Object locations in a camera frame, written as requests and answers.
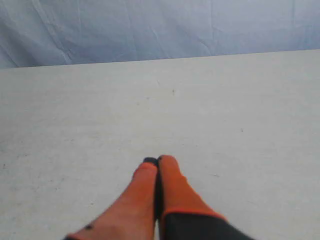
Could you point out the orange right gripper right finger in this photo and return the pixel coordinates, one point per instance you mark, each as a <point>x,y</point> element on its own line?
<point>185,216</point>

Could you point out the blue-white backdrop cloth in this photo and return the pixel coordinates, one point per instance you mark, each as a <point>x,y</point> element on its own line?
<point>69,32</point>

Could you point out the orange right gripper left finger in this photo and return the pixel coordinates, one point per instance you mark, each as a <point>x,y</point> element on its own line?
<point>132,215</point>

